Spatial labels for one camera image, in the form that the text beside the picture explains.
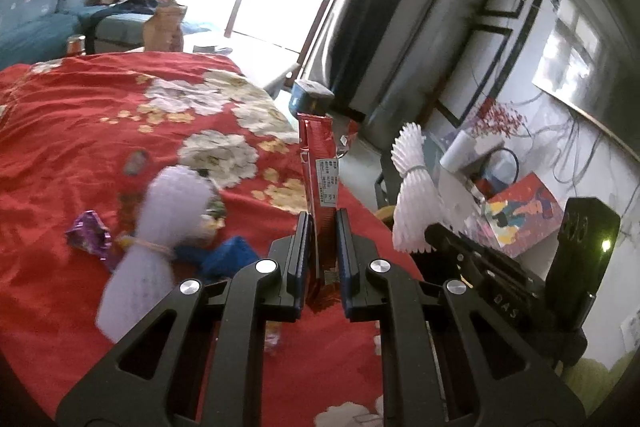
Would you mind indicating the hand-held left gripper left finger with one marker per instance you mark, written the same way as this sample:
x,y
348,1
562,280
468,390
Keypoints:
x,y
302,277

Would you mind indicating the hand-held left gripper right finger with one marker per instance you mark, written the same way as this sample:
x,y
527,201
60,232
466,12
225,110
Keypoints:
x,y
344,257

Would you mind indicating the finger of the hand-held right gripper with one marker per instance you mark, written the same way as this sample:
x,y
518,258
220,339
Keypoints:
x,y
442,239

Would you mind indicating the white foam fruit net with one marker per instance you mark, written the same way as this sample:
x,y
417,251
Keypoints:
x,y
175,202
412,197

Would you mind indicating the red snack wrapper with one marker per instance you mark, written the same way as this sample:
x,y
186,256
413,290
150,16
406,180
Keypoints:
x,y
320,157

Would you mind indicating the person's right forearm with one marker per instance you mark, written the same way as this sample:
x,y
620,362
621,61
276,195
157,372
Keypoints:
x,y
595,377

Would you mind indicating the red picture book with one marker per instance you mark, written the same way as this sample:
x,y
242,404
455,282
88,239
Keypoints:
x,y
525,212

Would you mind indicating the blue crumpled wrapper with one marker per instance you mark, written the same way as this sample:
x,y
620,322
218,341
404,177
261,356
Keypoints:
x,y
225,257

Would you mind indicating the white paper roll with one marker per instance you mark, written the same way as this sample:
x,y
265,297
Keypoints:
x,y
460,154

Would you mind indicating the red berry bouquet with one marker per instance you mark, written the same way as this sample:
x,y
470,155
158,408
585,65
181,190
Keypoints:
x,y
500,117

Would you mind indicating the dark blue bin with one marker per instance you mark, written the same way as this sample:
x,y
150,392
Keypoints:
x,y
312,94

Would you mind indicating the grey standing air conditioner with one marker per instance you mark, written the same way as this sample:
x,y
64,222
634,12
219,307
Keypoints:
x,y
430,47

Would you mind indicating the purple foil wrapper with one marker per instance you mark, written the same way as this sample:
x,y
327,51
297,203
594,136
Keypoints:
x,y
87,232

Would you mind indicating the red floral blanket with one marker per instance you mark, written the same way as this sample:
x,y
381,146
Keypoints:
x,y
75,132

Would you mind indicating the brown paper bag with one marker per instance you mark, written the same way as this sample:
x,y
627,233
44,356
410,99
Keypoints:
x,y
162,29

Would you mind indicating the metal can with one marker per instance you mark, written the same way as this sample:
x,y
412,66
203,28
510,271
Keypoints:
x,y
75,45

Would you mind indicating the blue sofa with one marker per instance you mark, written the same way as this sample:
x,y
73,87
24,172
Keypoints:
x,y
30,32

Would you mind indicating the wall television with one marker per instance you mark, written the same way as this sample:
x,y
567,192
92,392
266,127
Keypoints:
x,y
585,57

